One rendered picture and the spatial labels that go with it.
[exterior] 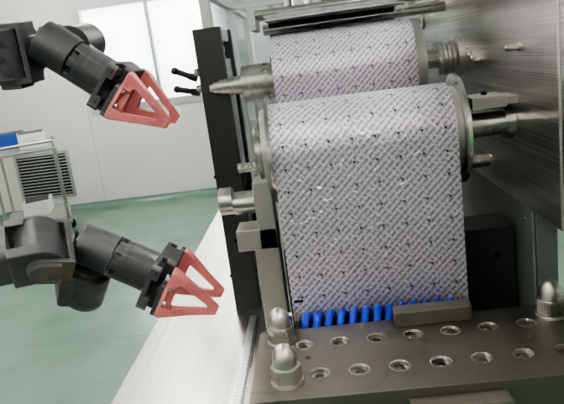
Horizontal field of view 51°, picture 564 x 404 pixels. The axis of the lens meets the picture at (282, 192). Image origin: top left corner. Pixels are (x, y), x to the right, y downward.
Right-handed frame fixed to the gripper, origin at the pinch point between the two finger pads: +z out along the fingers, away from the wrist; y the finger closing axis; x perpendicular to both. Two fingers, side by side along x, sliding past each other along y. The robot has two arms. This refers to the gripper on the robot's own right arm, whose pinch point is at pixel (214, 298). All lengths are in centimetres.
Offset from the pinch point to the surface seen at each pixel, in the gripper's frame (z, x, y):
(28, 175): -224, -205, -560
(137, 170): -115, -149, -559
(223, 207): -4.0, 10.4, -7.2
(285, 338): 9.6, 2.9, 8.9
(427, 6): 15, 52, -38
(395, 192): 15.5, 23.7, 1.0
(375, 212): 14.4, 20.2, 1.0
